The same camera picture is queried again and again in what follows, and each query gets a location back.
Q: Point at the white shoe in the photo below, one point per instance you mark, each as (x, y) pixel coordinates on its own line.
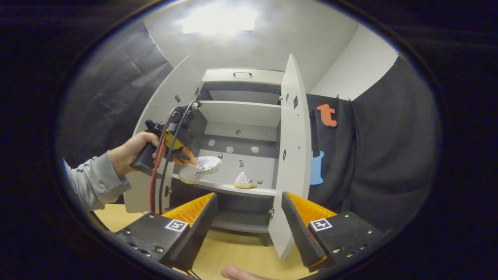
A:
(244, 181)
(202, 167)

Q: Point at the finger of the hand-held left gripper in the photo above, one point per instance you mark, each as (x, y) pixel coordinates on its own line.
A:
(186, 155)

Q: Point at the white shoe cabinet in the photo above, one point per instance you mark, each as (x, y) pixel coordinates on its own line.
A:
(241, 112)

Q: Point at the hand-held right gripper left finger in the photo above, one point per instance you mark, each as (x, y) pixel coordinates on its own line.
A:
(196, 237)

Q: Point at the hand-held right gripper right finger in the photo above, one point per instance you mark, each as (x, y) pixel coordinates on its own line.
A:
(301, 233)

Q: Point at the white cabinet drawer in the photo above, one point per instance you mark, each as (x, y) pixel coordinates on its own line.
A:
(243, 77)

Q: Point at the ceiling light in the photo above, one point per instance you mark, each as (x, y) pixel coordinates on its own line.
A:
(220, 19)

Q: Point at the white cabinet door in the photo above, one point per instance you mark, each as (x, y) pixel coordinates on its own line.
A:
(136, 198)
(291, 175)

